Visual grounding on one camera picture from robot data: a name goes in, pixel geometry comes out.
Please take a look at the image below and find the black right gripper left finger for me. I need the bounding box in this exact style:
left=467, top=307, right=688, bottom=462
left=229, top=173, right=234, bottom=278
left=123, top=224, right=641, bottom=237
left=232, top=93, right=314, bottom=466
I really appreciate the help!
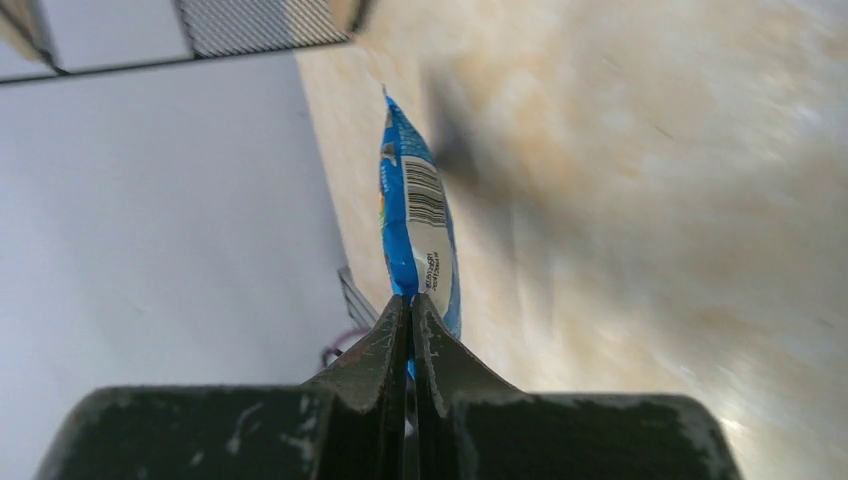
left=36, top=296, right=409, bottom=479

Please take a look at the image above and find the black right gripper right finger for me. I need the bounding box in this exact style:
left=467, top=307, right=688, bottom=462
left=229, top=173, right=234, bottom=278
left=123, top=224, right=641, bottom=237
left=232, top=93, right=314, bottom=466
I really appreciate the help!
left=410, top=295, right=741, bottom=479

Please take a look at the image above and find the blue candy bag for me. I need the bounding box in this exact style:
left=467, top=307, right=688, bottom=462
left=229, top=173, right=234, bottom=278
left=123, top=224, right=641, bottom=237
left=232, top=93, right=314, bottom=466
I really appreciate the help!
left=378, top=92, right=462, bottom=339

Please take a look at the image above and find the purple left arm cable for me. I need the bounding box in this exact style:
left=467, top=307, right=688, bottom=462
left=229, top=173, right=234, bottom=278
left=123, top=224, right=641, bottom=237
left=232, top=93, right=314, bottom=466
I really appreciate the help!
left=321, top=327, right=372, bottom=369

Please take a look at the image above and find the wood and wire shelf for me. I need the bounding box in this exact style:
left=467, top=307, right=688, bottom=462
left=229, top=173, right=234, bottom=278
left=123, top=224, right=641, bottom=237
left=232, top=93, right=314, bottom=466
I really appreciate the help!
left=1, top=1, right=373, bottom=87

